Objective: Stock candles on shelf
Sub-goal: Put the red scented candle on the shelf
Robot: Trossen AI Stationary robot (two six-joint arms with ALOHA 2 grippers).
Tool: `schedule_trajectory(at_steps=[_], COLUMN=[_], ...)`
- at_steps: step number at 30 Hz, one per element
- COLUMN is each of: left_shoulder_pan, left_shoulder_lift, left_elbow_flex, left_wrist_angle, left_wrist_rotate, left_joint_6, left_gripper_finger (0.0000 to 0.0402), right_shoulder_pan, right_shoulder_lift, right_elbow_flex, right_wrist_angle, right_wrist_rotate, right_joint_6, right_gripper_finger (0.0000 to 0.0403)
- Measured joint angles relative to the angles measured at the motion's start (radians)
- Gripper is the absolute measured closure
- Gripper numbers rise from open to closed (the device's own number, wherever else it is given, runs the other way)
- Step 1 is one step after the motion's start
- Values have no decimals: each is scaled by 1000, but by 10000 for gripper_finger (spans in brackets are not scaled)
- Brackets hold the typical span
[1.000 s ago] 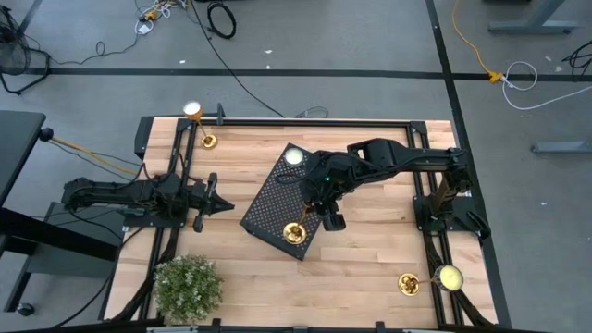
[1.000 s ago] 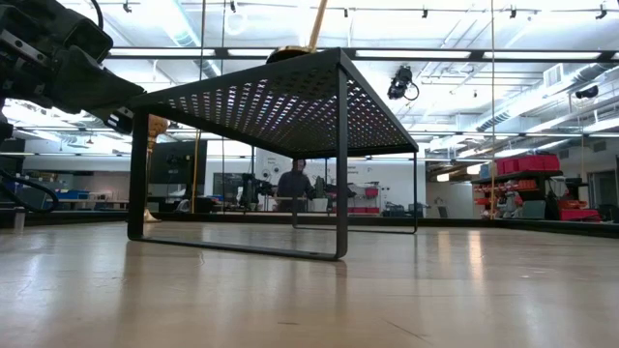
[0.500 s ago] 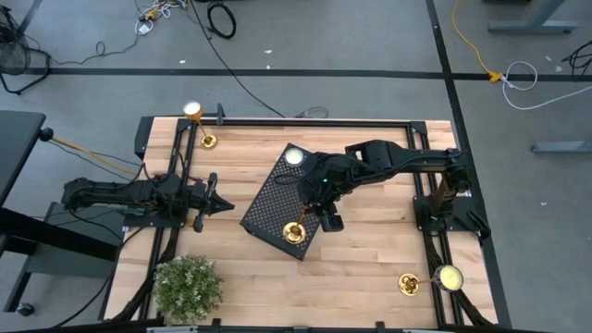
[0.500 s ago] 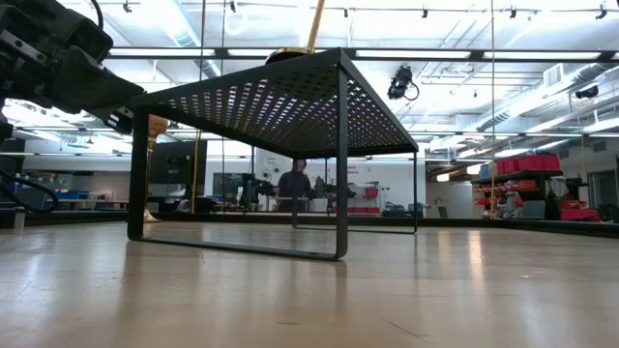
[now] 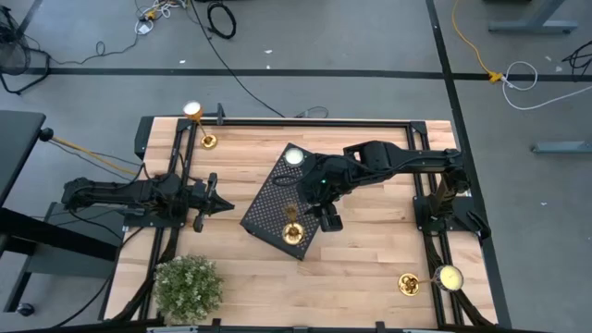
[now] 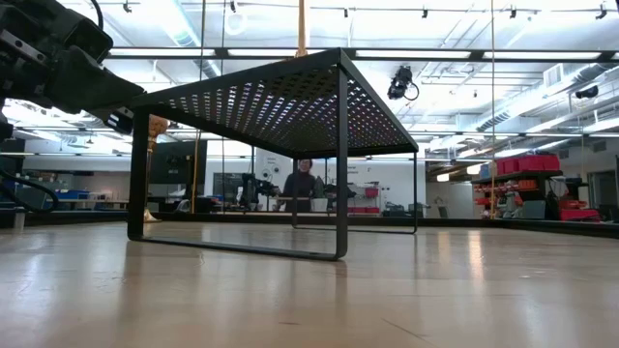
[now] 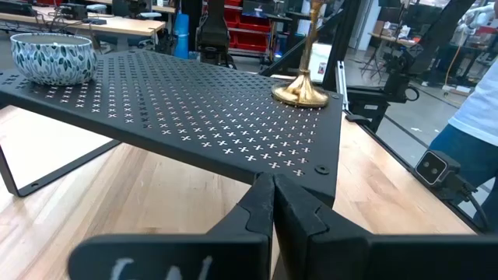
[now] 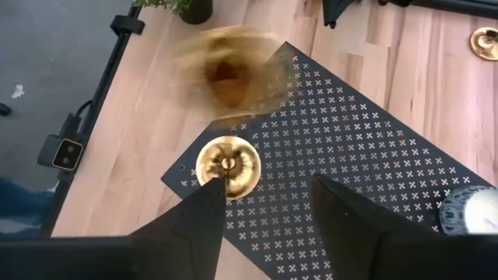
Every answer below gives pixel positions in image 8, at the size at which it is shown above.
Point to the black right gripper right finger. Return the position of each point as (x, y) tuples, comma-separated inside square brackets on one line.
[(369, 249)]

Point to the person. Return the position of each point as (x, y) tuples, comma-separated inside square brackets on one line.
[(19, 202)]

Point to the green plant in black pot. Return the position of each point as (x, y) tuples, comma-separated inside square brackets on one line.
[(196, 11)]

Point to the black perforated metal shelf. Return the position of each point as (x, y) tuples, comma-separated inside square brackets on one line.
[(350, 155)]

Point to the black table-level camera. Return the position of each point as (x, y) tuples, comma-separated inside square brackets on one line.
[(67, 154)]

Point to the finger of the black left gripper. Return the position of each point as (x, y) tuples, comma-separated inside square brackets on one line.
[(343, 5), (330, 9)]

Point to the white floor scrap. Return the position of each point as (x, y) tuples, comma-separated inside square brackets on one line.
[(17, 91)]

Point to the black table edge clamp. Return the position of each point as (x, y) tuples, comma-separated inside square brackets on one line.
[(126, 25)]

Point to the tall gold candlestick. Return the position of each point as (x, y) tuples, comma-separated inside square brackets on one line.
[(241, 155), (484, 43)]

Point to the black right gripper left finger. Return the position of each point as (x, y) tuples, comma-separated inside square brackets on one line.
[(175, 253)]

